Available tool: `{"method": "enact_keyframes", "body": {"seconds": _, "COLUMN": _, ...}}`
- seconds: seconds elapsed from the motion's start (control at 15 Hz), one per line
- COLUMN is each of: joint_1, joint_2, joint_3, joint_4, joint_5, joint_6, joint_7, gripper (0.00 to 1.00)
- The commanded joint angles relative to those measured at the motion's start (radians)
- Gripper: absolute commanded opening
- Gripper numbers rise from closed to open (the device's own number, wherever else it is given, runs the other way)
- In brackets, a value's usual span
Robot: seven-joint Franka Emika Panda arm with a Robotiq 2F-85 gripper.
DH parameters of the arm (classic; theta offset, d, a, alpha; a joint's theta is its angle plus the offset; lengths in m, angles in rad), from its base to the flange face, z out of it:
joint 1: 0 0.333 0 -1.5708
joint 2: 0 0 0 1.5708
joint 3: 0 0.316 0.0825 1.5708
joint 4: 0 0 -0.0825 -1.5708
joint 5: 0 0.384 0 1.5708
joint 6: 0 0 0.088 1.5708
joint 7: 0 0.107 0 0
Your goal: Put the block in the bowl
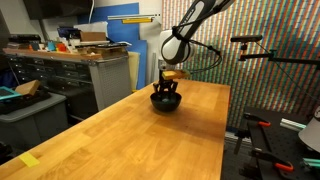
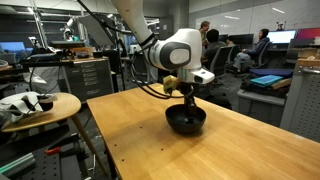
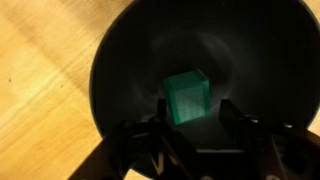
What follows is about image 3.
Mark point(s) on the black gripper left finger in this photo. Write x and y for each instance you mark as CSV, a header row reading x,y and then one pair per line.
x,y
146,146

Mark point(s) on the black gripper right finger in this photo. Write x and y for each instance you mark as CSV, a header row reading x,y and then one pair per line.
x,y
266,146

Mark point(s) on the green block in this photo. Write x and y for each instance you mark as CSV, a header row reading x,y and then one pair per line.
x,y
187,98

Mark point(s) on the black bowl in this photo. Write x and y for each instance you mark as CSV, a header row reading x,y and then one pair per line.
x,y
206,50

